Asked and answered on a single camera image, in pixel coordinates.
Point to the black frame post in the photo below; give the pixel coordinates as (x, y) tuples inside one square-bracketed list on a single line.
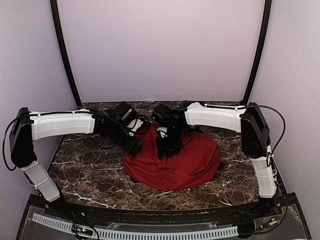
[(259, 51), (63, 52)]

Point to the white slotted cable duct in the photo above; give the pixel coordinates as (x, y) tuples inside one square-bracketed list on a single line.
[(121, 231)]

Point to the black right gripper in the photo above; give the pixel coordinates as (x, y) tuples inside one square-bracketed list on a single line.
[(163, 149)]

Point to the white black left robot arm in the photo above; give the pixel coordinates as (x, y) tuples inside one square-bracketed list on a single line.
[(29, 127)]

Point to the small circuit board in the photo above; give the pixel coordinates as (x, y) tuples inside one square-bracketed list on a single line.
[(81, 230)]

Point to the right black frame post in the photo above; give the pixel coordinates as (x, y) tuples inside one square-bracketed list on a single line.
[(259, 51)]

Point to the red student backpack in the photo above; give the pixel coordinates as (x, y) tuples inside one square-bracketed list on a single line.
[(194, 165)]

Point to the left black frame post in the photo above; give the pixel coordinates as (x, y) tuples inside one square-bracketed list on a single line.
[(63, 52)]

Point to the black front rail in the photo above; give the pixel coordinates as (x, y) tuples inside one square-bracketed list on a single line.
[(172, 207)]

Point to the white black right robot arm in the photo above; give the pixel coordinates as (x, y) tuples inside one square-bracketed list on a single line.
[(248, 120)]

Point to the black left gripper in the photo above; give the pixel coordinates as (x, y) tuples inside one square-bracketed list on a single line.
[(132, 147)]

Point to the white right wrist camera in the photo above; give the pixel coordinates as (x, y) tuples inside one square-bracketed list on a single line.
[(162, 131)]

